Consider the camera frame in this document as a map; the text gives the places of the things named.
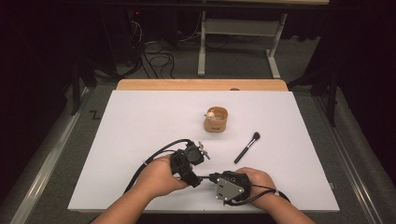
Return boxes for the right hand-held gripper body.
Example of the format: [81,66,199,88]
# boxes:
[214,170,252,207]

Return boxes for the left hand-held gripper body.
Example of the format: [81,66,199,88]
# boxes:
[177,139,211,167]

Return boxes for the tan bear pen holder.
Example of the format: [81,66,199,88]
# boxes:
[203,105,229,133]

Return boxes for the black makeup brush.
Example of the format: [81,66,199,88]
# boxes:
[233,132,262,164]

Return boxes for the person's left hand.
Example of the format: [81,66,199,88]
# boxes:
[139,154,191,201]

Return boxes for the person's right hand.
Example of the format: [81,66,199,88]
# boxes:
[234,166,278,210]

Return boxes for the white table cover sheet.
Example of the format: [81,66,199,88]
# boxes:
[67,90,340,214]

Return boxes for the wooden table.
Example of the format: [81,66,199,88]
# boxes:
[116,78,289,92]

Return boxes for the black metal stand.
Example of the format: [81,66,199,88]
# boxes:
[288,66,339,128]
[70,59,94,117]

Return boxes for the dark device with red light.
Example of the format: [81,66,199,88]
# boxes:
[125,8,146,60]

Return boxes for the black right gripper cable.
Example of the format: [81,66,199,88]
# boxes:
[223,184,292,207]

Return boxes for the black floor cables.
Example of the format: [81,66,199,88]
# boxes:
[124,38,177,80]

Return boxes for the metal floor rail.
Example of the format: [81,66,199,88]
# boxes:
[10,87,92,224]
[314,96,383,224]

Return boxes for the white frame desk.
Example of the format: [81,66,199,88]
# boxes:
[197,0,331,79]

